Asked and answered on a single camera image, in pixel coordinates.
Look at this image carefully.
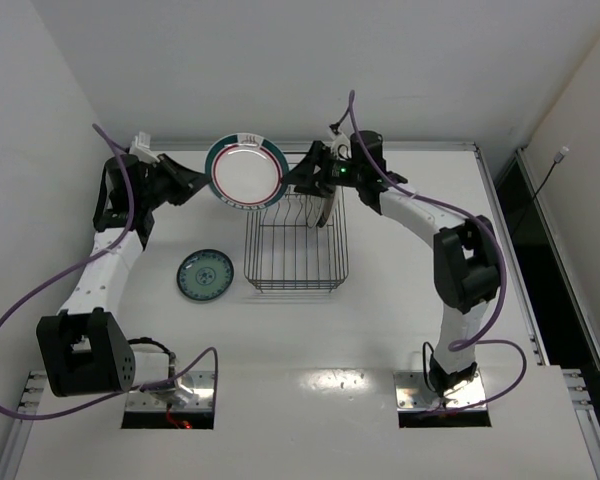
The green red rimmed plate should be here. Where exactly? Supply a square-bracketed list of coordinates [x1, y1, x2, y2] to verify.
[316, 190, 339, 228]
[205, 133, 290, 211]

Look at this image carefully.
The white plate grey rim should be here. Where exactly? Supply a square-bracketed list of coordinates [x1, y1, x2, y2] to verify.
[305, 195, 326, 228]

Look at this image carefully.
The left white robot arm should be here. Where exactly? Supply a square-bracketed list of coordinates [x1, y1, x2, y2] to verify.
[36, 153, 211, 397]

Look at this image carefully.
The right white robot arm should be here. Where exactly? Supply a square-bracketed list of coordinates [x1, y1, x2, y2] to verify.
[282, 130, 503, 396]

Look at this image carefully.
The blue floral green plate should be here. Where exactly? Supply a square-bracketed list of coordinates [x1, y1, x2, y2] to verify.
[176, 249, 235, 302]

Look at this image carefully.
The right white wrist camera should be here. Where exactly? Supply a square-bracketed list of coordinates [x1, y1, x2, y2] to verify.
[329, 131, 350, 160]

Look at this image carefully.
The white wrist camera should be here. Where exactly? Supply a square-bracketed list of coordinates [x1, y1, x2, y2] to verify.
[329, 131, 350, 160]
[128, 131, 158, 164]

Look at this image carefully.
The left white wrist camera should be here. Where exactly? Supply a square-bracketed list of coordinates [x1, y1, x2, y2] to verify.
[128, 131, 158, 164]

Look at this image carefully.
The grey wire dish rack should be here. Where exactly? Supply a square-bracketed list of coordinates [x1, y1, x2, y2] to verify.
[243, 151, 351, 294]

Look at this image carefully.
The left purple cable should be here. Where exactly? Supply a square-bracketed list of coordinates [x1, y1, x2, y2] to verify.
[0, 123, 219, 420]

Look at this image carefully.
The purple cable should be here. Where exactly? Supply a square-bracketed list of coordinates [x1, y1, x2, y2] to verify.
[0, 123, 219, 420]
[347, 89, 528, 419]

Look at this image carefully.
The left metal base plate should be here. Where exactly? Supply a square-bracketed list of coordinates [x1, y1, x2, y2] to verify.
[125, 371, 215, 414]

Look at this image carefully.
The metal base plate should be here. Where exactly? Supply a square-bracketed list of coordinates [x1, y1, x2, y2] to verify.
[393, 370, 487, 414]
[125, 371, 215, 414]

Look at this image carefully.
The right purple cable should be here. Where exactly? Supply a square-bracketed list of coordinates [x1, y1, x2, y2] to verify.
[347, 89, 528, 419]

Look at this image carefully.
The black cable white plug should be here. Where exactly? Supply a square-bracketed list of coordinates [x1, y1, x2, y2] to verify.
[511, 145, 570, 238]

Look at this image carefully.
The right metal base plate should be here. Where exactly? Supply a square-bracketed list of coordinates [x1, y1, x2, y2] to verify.
[393, 370, 487, 414]

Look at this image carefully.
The aluminium table frame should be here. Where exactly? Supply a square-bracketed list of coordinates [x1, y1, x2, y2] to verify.
[0, 141, 600, 480]

